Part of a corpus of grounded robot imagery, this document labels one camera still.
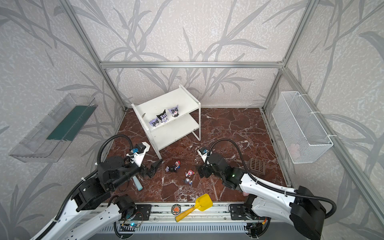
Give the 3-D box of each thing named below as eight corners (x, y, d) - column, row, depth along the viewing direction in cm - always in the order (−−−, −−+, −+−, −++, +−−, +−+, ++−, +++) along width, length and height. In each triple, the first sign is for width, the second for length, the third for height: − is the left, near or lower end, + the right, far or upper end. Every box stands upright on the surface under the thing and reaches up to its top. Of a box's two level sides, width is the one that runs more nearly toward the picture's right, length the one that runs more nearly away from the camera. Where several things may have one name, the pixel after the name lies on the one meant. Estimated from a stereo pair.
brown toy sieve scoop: (248, 171, 89) (249, 169, 88) (249, 158, 95) (250, 156, 93) (264, 175, 88) (265, 174, 86) (264, 162, 93) (265, 160, 91)
